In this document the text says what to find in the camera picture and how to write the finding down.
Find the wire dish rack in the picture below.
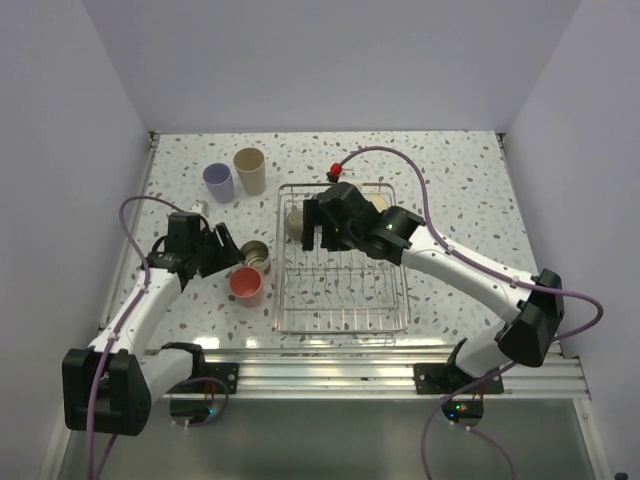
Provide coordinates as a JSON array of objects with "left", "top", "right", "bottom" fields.
[{"left": 273, "top": 184, "right": 410, "bottom": 335}]

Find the small grey-green mug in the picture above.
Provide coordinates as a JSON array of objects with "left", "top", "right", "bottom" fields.
[{"left": 284, "top": 210, "right": 304, "bottom": 241}]

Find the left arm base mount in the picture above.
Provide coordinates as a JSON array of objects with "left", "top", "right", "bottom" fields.
[{"left": 168, "top": 362, "right": 240, "bottom": 395}]

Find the cream brown-banded cup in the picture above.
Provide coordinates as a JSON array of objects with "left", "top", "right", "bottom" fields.
[{"left": 368, "top": 195, "right": 389, "bottom": 213}]

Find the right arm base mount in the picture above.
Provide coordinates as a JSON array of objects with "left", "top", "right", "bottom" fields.
[{"left": 413, "top": 363, "right": 505, "bottom": 395}]

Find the steel cup with handle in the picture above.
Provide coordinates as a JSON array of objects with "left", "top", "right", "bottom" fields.
[{"left": 240, "top": 240, "right": 271, "bottom": 276}]

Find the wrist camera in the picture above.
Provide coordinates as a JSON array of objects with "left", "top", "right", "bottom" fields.
[
  {"left": 326, "top": 162, "right": 344, "bottom": 183},
  {"left": 189, "top": 200, "right": 209, "bottom": 217}
]

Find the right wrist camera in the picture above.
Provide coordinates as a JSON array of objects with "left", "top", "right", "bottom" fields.
[{"left": 326, "top": 162, "right": 344, "bottom": 183}]

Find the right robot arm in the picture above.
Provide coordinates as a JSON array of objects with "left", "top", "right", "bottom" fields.
[{"left": 302, "top": 182, "right": 564, "bottom": 393}]

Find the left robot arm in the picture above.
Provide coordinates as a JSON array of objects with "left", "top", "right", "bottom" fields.
[{"left": 62, "top": 212, "right": 244, "bottom": 436}]

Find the purple plastic cup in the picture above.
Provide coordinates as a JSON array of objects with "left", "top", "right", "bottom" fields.
[{"left": 203, "top": 163, "right": 234, "bottom": 204}]

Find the aluminium rail frame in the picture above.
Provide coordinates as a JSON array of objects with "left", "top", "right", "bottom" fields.
[{"left": 205, "top": 346, "right": 590, "bottom": 400}]

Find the tall beige plastic cup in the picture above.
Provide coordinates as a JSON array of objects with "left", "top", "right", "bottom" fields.
[{"left": 233, "top": 148, "right": 266, "bottom": 196}]

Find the red plastic cup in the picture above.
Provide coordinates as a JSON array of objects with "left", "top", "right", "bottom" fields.
[{"left": 229, "top": 266, "right": 264, "bottom": 308}]

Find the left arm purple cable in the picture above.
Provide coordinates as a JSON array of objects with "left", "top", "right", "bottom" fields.
[{"left": 85, "top": 195, "right": 194, "bottom": 479}]

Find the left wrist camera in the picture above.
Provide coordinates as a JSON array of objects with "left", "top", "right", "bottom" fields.
[{"left": 189, "top": 200, "right": 209, "bottom": 217}]

